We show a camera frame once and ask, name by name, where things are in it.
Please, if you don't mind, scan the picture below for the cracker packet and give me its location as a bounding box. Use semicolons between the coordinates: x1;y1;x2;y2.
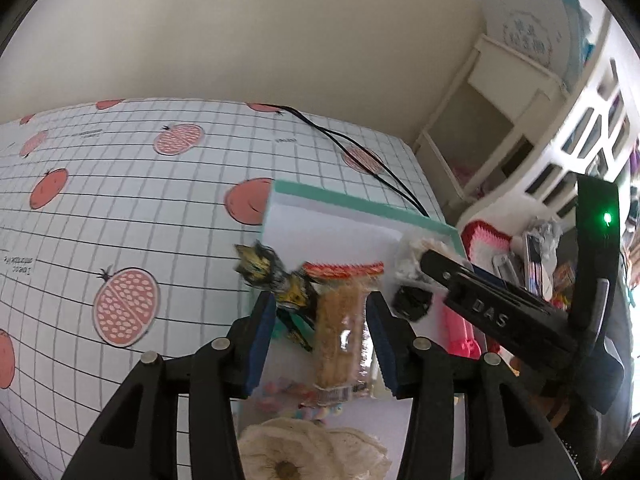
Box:
302;261;386;406

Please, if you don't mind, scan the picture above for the teal shallow box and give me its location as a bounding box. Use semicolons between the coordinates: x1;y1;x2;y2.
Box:
235;179;506;480

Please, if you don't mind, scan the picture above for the pastel fluffy scrunchie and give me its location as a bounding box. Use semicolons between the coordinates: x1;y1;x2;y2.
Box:
257;380;346;423

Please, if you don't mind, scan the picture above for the crumpled clear plastic bag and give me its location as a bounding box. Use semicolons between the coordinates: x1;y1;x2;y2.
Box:
522;216;563;261

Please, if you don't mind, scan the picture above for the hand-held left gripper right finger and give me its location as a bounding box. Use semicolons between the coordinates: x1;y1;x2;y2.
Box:
364;290;583;480

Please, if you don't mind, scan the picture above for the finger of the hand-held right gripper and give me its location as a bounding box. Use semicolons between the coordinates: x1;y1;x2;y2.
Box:
470;264;571;317
419;249;578;377

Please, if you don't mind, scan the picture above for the cream lace hat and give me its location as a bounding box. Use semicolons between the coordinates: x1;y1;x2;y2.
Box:
237;417;393;480

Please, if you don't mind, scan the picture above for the white printed box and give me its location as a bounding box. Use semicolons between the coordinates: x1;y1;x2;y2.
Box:
480;0;596;91

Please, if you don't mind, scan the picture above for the red white crocheted mat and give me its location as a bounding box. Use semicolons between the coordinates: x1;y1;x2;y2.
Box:
459;219;518;273

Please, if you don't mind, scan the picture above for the black toy figure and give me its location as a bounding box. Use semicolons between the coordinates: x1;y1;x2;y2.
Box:
234;241;321;352

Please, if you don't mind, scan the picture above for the bag of cotton swabs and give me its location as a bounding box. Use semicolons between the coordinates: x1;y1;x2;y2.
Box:
395;232;463;283

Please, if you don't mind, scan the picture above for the pink hair roller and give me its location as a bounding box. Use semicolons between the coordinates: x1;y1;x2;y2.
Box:
442;305;483;361

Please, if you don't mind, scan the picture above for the black cable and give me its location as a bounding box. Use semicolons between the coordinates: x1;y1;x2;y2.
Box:
260;104;432;218
320;127;421;208

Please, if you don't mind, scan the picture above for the person's right hand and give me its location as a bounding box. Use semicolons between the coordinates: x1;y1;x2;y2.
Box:
520;380;576;426

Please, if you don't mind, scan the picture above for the white cubby cabinet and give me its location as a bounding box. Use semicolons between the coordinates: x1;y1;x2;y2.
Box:
460;10;640;241

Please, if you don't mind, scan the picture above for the pomegranate print grid bedsheet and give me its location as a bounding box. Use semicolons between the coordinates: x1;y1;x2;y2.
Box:
0;99;448;480

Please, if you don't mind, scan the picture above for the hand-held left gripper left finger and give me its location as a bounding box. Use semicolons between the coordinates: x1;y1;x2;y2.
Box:
60;290;278;480

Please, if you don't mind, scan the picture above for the black toy car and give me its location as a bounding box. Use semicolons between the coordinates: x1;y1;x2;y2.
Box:
392;284;433;322

